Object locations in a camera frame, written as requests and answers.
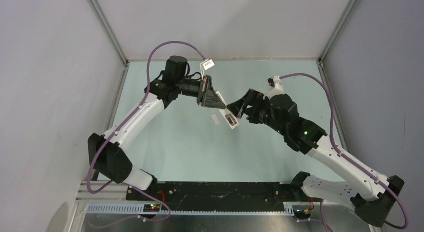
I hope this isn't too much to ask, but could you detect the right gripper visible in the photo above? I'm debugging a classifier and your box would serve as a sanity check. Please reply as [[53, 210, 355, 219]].
[[226, 88, 287, 136]]

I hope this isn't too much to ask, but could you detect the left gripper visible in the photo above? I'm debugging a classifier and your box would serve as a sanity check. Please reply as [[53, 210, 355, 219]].
[[176, 75, 226, 110]]

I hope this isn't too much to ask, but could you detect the white battery cover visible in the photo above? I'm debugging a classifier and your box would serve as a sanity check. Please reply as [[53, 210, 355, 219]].
[[211, 114, 220, 126]]

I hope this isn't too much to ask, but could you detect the white remote control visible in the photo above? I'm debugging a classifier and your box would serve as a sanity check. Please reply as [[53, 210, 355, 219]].
[[218, 108, 240, 130]]

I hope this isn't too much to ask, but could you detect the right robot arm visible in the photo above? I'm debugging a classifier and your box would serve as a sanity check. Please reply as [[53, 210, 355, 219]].
[[227, 88, 405, 228]]

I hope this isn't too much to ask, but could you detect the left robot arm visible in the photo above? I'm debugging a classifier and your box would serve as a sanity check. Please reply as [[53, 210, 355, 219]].
[[88, 55, 226, 200]]

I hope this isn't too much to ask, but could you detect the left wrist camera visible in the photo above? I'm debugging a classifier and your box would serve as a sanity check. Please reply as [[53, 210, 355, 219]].
[[200, 59, 215, 79]]

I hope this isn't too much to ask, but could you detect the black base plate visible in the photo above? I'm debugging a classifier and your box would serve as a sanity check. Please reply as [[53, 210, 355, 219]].
[[146, 181, 321, 211]]

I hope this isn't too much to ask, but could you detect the white slotted cable duct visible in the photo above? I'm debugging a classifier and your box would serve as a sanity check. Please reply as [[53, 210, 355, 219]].
[[86, 203, 295, 216]]

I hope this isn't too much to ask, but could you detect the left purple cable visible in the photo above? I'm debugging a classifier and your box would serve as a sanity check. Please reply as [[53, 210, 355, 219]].
[[86, 40, 208, 223]]

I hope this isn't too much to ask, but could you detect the purple cable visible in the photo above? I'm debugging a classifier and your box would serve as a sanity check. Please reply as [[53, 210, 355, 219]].
[[278, 73, 410, 232], [86, 40, 208, 223]]

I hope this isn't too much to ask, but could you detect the aluminium frame rail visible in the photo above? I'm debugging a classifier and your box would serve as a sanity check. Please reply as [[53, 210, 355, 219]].
[[87, 0, 129, 67]]

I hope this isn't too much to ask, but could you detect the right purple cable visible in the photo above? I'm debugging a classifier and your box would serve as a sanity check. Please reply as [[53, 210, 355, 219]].
[[278, 73, 410, 232]]

